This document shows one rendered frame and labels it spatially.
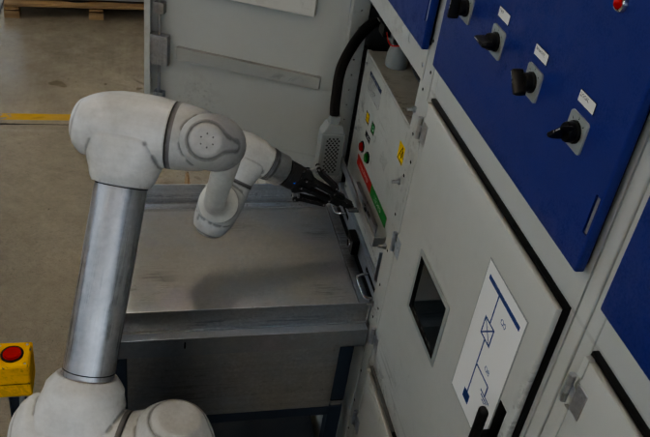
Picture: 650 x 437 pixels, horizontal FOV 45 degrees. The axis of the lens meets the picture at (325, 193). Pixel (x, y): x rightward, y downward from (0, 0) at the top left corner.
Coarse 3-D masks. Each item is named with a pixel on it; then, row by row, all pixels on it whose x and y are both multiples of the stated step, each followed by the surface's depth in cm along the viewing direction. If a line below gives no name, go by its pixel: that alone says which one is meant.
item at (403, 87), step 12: (372, 60) 217; (384, 60) 218; (384, 72) 212; (396, 72) 213; (408, 72) 214; (396, 84) 206; (408, 84) 207; (396, 96) 200; (408, 96) 202; (408, 120) 190
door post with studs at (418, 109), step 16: (432, 48) 161; (416, 112) 171; (416, 144) 171; (400, 176) 183; (400, 192) 181; (400, 208) 182; (384, 256) 194; (384, 272) 194; (384, 288) 194; (368, 304) 204; (368, 352) 208
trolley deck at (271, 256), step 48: (144, 240) 226; (192, 240) 229; (240, 240) 232; (288, 240) 235; (336, 240) 238; (144, 288) 210; (192, 288) 212; (240, 288) 214; (288, 288) 217; (336, 288) 219; (144, 336) 195; (192, 336) 197; (240, 336) 199; (288, 336) 203; (336, 336) 206
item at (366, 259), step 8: (344, 192) 245; (344, 208) 243; (344, 216) 243; (352, 216) 235; (352, 224) 234; (360, 232) 229; (360, 240) 226; (360, 248) 226; (360, 256) 226; (368, 256) 220; (368, 264) 219; (368, 272) 219; (368, 280) 219; (376, 280) 212
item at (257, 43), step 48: (144, 0) 235; (192, 0) 235; (240, 0) 229; (288, 0) 226; (336, 0) 225; (144, 48) 244; (192, 48) 244; (240, 48) 240; (288, 48) 237; (336, 48) 233; (192, 96) 253; (240, 96) 249; (288, 96) 245; (288, 144) 255
